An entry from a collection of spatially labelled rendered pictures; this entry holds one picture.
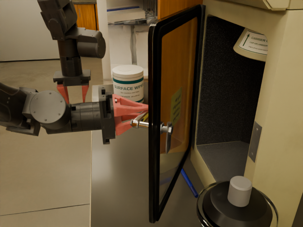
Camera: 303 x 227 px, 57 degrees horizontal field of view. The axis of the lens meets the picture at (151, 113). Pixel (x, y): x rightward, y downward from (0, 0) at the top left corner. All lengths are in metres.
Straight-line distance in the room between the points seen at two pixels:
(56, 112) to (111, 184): 0.36
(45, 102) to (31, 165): 2.10
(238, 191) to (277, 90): 0.16
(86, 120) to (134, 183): 0.30
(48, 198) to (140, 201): 1.53
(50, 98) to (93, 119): 0.10
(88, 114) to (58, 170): 1.91
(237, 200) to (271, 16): 0.26
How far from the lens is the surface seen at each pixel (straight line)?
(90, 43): 0.76
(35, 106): 0.49
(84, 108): 0.55
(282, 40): 0.43
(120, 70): 1.16
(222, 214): 0.39
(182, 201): 0.74
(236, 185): 0.38
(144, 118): 0.54
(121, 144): 0.94
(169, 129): 0.50
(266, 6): 0.41
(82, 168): 2.41
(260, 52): 0.53
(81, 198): 2.14
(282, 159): 0.53
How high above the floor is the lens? 1.46
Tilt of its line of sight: 27 degrees down
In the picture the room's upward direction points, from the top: straight up
